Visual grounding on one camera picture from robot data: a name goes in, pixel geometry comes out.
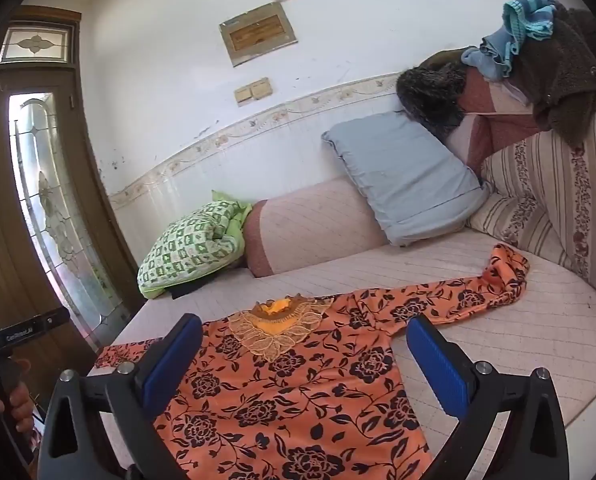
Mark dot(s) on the teal knitted cloth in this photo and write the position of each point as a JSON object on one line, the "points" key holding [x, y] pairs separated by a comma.
{"points": [[533, 15]]}

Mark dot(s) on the beige wall switch plate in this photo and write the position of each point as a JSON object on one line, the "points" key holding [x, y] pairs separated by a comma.
{"points": [[261, 88], [243, 95]]}

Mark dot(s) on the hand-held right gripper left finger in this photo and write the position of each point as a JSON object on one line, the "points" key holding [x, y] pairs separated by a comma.
{"points": [[171, 365]]}

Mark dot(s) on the orange black floral shirt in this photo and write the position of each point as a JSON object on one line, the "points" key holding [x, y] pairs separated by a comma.
{"points": [[303, 385]]}

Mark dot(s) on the patterned glass transom window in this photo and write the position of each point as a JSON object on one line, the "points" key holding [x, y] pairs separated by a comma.
{"points": [[35, 44]]}

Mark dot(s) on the striped floral cushion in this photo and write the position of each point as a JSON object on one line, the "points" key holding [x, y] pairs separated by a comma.
{"points": [[568, 200], [508, 225]]}

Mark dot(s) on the green white patterned pillow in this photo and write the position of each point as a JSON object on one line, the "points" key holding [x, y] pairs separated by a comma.
{"points": [[192, 245]]}

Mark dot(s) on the pink maroon quilted bolster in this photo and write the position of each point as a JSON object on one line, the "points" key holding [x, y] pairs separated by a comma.
{"points": [[313, 225]]}

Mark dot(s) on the light blue cloth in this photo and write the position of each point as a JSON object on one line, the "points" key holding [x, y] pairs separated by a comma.
{"points": [[493, 55], [408, 180]]}

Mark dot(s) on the pink quilted mattress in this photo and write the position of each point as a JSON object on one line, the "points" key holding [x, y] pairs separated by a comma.
{"points": [[428, 280]]}

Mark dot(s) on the dark fur-trimmed jacket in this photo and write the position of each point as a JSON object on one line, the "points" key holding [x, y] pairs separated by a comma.
{"points": [[428, 95]]}

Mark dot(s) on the pink maroon quilted cushion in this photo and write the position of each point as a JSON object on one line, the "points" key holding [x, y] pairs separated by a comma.
{"points": [[498, 120]]}

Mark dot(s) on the brown fleece coat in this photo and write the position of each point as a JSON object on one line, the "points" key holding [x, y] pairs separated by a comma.
{"points": [[563, 80]]}

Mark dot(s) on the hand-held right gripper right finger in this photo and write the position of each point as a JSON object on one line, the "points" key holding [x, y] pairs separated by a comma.
{"points": [[440, 372]]}

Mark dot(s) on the person's left hand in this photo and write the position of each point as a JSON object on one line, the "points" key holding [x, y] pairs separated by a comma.
{"points": [[20, 407]]}

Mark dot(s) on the framed wall plaque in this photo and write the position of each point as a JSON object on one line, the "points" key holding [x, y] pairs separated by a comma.
{"points": [[258, 34]]}

